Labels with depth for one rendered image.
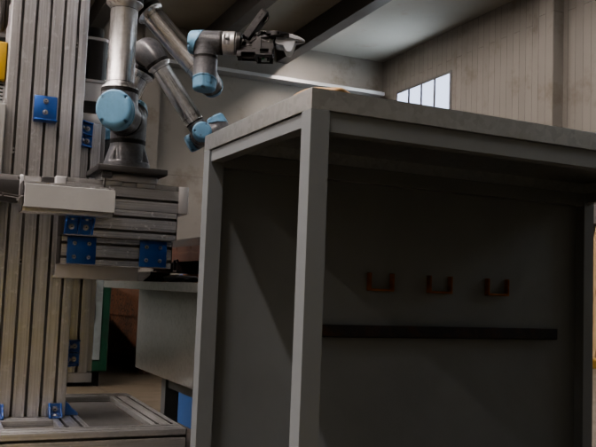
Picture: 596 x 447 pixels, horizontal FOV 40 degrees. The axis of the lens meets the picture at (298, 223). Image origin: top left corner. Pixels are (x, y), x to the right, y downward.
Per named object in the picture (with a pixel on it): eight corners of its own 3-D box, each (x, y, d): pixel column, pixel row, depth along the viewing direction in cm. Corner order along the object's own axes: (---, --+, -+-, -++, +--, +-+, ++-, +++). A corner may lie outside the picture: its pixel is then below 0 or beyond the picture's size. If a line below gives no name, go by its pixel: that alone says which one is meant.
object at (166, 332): (144, 366, 364) (147, 288, 367) (257, 410, 247) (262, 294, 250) (135, 366, 362) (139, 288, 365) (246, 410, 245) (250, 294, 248)
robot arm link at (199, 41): (190, 59, 259) (191, 34, 260) (223, 60, 259) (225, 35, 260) (185, 52, 251) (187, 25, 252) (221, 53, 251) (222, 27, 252)
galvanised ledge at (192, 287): (147, 288, 367) (148, 282, 367) (262, 294, 250) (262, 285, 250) (103, 286, 358) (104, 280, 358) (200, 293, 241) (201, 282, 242)
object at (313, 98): (584, 195, 263) (584, 183, 263) (760, 175, 209) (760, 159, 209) (204, 152, 206) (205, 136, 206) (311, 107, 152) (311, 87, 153)
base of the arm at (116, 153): (107, 165, 256) (109, 134, 257) (98, 171, 270) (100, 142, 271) (154, 169, 262) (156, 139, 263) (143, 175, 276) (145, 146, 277)
